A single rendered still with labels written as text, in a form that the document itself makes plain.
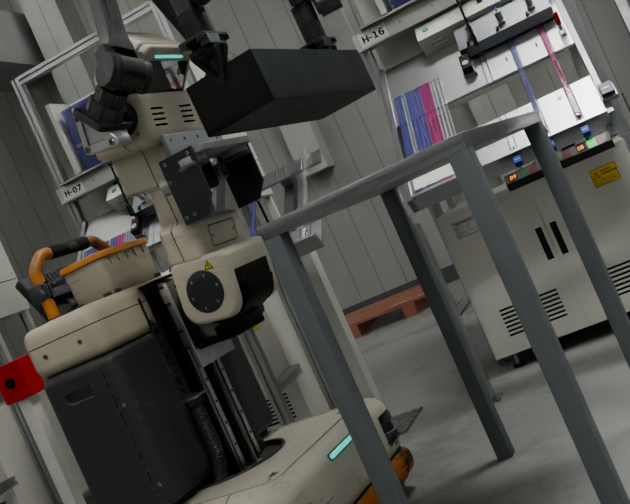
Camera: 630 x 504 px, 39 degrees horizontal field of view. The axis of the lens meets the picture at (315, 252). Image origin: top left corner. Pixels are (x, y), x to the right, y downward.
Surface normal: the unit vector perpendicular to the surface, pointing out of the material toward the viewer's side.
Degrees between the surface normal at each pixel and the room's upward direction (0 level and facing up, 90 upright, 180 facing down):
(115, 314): 90
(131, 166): 90
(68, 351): 90
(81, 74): 90
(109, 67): 69
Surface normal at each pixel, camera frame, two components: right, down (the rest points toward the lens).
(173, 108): 0.86, -0.22
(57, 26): -0.28, 0.14
